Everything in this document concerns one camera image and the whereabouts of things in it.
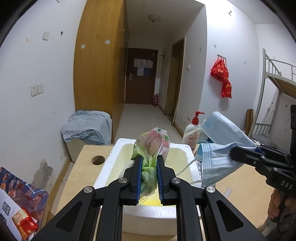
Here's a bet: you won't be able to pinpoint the blue surgical face mask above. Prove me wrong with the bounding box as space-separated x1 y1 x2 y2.
176 111 258 188

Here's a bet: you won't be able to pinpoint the yellow foam fruit net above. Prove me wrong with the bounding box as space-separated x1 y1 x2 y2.
118 144 192 206

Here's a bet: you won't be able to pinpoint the person's right hand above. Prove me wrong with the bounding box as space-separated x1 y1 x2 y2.
267 189 281 219

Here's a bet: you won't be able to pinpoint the white styrofoam box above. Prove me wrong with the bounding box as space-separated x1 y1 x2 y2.
93 138 203 237

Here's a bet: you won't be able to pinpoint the white lotion pump bottle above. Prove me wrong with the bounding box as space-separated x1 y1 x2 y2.
182 111 205 152

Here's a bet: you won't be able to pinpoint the red orange snack bag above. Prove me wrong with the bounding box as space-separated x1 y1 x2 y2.
12 208 39 240

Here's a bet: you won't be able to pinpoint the metal bunk bed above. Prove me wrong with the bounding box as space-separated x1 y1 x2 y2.
248 49 295 150

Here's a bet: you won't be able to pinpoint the red hanging bags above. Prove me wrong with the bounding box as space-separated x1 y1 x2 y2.
210 55 232 98

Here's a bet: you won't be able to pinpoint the blue grey cloth heap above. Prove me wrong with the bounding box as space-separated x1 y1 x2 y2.
62 110 112 146

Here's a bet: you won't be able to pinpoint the white printed paper sheet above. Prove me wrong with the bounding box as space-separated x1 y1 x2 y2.
1 189 23 241

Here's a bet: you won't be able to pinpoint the red fire extinguisher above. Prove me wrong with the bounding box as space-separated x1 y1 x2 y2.
153 93 159 107

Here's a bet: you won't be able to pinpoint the dark brown entrance door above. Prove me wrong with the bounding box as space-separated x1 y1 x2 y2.
125 48 158 105

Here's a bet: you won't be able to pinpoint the ceiling lamp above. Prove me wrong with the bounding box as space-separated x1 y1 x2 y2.
148 15 162 23

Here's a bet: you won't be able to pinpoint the wooden wardrobe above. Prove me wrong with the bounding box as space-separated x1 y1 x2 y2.
73 1 129 139

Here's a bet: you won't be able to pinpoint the side doorway frame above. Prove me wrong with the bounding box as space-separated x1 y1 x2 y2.
165 37 186 118

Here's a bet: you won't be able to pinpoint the white wall switches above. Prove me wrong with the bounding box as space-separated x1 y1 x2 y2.
30 84 44 97

